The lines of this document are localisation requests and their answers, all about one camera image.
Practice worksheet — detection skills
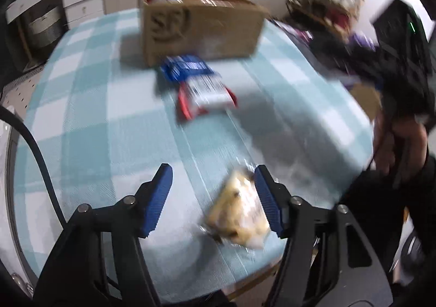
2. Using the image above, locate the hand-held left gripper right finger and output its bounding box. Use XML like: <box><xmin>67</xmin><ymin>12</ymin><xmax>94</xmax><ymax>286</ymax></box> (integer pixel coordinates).
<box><xmin>254</xmin><ymin>164</ymin><xmax>394</xmax><ymax>307</ymax></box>

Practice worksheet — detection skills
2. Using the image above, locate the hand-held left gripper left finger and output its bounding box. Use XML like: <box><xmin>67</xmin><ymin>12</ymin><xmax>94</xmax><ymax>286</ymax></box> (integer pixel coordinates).
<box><xmin>32</xmin><ymin>163</ymin><xmax>173</xmax><ymax>307</ymax></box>

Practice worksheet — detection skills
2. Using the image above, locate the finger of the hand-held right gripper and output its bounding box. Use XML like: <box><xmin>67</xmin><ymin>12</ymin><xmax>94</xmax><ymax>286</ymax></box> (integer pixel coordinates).
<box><xmin>316</xmin><ymin>44</ymin><xmax>384</xmax><ymax>86</ymax></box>
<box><xmin>290</xmin><ymin>10</ymin><xmax>355</xmax><ymax>46</ymax></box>

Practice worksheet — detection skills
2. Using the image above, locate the purple candy bag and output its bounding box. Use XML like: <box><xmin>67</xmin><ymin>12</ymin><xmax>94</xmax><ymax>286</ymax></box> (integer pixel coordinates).
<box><xmin>273</xmin><ymin>19</ymin><xmax>378</xmax><ymax>90</ymax></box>

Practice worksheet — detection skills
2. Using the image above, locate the clear cracker packet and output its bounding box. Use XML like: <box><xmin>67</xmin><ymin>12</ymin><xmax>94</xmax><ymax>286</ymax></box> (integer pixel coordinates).
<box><xmin>200</xmin><ymin>167</ymin><xmax>274</xmax><ymax>249</ymax></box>

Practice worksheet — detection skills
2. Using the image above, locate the brown cardboard box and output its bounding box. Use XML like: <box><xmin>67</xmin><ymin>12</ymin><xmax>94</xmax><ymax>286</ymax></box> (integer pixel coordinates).
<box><xmin>138</xmin><ymin>0</ymin><xmax>271</xmax><ymax>68</ymax></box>

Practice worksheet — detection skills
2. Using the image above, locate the red cookie packet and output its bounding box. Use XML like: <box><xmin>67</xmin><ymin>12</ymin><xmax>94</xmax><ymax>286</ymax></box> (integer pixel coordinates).
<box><xmin>176</xmin><ymin>73</ymin><xmax>238</xmax><ymax>121</ymax></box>

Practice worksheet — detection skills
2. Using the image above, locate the blue cookie packet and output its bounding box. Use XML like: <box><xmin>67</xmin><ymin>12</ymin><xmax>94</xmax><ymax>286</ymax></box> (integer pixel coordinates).
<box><xmin>159</xmin><ymin>54</ymin><xmax>215</xmax><ymax>84</ymax></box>

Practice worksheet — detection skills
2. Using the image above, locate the person's right hand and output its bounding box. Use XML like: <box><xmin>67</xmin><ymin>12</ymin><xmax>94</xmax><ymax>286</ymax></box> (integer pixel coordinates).
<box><xmin>374</xmin><ymin>112</ymin><xmax>429</xmax><ymax>186</ymax></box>

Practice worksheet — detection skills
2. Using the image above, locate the small cardboard box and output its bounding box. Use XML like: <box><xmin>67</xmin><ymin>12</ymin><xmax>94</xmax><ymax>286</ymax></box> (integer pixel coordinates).
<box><xmin>349</xmin><ymin>81</ymin><xmax>383</xmax><ymax>123</ymax></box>

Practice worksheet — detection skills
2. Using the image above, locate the person's black clothing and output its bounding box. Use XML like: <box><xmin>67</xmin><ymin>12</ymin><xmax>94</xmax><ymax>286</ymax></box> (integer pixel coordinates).
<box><xmin>340</xmin><ymin>154</ymin><xmax>436</xmax><ymax>296</ymax></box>

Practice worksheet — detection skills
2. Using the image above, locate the grey dotted mat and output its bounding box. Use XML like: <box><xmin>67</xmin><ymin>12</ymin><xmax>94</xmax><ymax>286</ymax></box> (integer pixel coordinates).
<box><xmin>0</xmin><ymin>63</ymin><xmax>47</xmax><ymax>114</ymax></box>

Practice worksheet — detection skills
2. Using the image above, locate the woven basket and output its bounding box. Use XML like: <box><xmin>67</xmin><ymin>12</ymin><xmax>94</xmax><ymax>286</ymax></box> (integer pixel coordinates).
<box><xmin>25</xmin><ymin>5</ymin><xmax>66</xmax><ymax>49</ymax></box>

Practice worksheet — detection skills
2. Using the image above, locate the black cable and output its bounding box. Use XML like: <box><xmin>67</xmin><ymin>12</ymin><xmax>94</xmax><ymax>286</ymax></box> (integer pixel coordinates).
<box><xmin>0</xmin><ymin>105</ymin><xmax>66</xmax><ymax>226</ymax></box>

